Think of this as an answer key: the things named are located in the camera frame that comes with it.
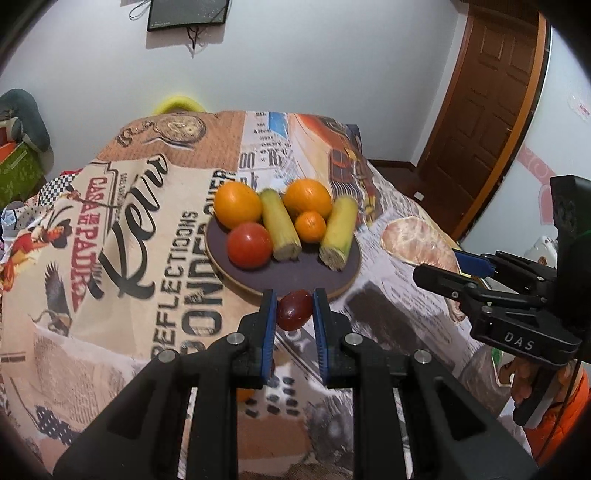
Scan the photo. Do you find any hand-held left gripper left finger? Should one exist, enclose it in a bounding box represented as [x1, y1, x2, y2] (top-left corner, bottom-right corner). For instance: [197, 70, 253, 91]
[53, 288, 279, 480]

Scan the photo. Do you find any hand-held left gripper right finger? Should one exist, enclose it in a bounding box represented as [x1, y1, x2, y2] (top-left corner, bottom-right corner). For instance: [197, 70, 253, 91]
[312, 287, 539, 480]

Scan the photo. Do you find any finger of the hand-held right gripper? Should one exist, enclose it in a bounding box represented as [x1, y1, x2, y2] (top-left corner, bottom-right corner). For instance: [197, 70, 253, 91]
[454, 249, 558, 288]
[412, 263, 551, 310]

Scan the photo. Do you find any dark red jujube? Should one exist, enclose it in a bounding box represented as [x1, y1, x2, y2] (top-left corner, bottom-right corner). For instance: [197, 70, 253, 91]
[276, 290, 314, 332]

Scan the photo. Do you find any peeled pomelo segment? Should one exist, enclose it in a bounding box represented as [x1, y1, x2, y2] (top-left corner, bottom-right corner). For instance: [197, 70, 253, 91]
[381, 218, 463, 278]

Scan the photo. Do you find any dark grey round plate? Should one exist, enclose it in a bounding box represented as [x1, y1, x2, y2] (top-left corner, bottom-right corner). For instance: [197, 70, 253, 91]
[204, 203, 362, 296]

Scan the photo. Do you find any red tomato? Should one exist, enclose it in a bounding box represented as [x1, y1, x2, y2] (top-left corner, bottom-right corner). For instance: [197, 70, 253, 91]
[226, 222, 273, 270]

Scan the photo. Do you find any corn cob piece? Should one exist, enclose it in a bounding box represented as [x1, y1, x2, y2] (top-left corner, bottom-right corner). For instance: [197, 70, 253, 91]
[258, 188, 304, 261]
[318, 196, 359, 271]

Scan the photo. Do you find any large orange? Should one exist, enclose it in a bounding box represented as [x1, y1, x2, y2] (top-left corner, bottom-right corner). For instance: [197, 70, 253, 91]
[283, 178, 334, 220]
[213, 181, 263, 230]

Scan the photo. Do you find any person's right forearm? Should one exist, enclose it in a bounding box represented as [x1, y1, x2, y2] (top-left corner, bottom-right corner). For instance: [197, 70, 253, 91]
[530, 368, 591, 465]

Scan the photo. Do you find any person's right hand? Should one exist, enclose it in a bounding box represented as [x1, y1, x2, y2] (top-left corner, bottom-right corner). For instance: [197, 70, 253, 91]
[501, 357, 542, 405]

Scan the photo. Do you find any brown wooden door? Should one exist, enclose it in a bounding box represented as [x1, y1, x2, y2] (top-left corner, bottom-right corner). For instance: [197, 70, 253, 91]
[417, 13, 551, 241]

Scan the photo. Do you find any white heart-printed sliding door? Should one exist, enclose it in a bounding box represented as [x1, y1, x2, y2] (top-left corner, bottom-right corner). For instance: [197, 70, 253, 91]
[459, 28, 591, 259]

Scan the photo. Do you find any yellow chair back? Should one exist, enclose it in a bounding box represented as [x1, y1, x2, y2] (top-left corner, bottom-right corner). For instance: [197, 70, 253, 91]
[153, 93, 206, 116]

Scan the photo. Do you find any pile of patterned cloths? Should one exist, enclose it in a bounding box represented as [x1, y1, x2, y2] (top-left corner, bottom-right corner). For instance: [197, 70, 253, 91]
[0, 170, 80, 259]

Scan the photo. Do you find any green patterned box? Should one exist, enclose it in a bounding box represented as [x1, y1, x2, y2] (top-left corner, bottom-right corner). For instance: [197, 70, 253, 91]
[0, 141, 45, 209]

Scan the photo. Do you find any grey plush toy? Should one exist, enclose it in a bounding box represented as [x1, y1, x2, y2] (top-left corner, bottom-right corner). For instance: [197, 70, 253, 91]
[0, 89, 51, 153]

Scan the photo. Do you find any small black wall monitor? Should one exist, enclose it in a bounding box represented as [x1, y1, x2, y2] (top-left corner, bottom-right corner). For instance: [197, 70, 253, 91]
[147, 0, 230, 32]

